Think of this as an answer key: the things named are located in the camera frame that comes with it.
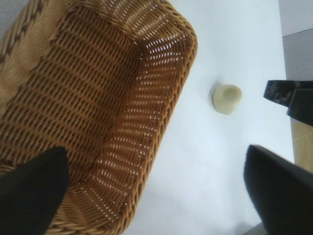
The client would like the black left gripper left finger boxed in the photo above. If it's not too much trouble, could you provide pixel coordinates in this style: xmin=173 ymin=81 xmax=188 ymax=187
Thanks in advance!
xmin=0 ymin=146 xmax=70 ymax=235

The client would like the finger of the scuffed right gripper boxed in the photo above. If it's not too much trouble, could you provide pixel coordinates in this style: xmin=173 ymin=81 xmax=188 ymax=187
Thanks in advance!
xmin=287 ymin=87 xmax=313 ymax=123
xmin=263 ymin=79 xmax=302 ymax=107

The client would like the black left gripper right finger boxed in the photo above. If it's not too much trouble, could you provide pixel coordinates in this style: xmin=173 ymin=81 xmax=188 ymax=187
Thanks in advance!
xmin=243 ymin=144 xmax=313 ymax=235

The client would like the brown woven wicker basket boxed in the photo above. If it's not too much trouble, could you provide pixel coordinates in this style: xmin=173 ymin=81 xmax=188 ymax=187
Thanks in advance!
xmin=0 ymin=0 xmax=199 ymax=235

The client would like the pale yellow egg yolk pastry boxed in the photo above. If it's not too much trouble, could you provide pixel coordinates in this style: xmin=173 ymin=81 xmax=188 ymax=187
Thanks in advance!
xmin=211 ymin=84 xmax=243 ymax=115

